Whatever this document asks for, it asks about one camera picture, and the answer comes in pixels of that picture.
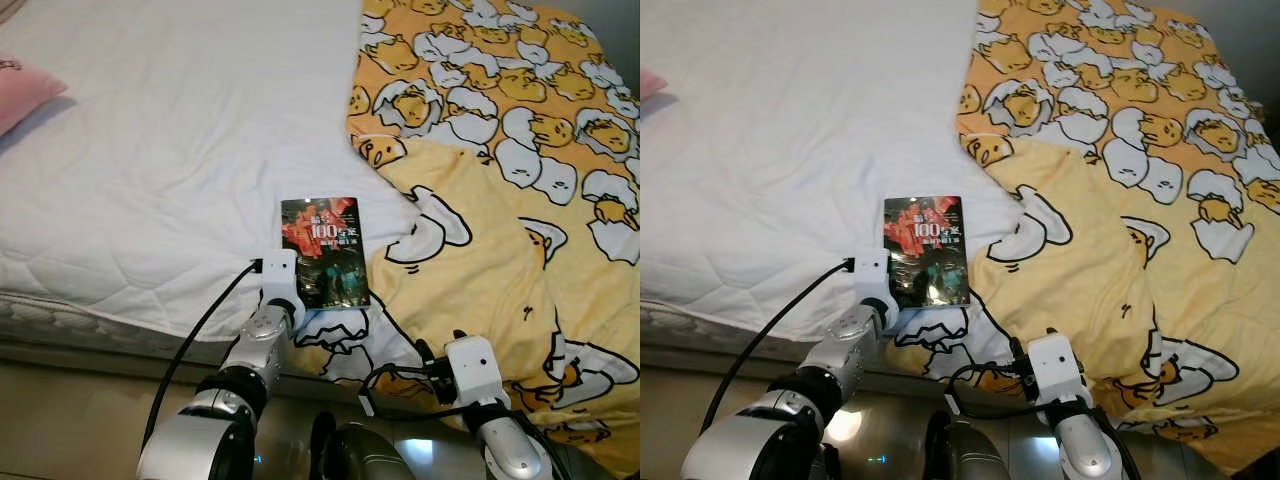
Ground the dark cover paperback book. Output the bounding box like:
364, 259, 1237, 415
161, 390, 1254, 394
280, 196, 371, 309
883, 195, 969, 308

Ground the yellow egg print blanket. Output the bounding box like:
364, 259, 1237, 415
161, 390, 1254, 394
290, 0, 641, 476
885, 0, 1280, 476

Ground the beige bed base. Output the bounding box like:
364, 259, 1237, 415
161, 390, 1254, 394
0, 330, 241, 386
640, 330, 831, 386

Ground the white quilted mattress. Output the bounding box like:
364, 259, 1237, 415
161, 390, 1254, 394
640, 0, 1021, 346
0, 0, 421, 346

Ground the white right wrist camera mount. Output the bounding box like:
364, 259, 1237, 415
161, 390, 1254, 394
1028, 333, 1086, 406
445, 337, 506, 409

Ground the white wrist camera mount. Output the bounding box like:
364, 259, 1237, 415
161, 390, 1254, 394
853, 250, 899, 326
445, 337, 506, 409
1028, 333, 1086, 406
258, 250, 303, 321

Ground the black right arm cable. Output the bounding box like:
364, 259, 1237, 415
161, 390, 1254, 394
943, 360, 1146, 480
357, 362, 581, 480

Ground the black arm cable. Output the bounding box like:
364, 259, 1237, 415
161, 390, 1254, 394
143, 258, 263, 443
943, 360, 1146, 480
703, 258, 858, 436
357, 362, 581, 480

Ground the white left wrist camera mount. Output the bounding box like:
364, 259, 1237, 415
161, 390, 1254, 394
853, 250, 899, 326
258, 250, 303, 321

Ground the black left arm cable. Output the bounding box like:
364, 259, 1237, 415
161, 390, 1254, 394
703, 258, 858, 436
143, 258, 263, 443

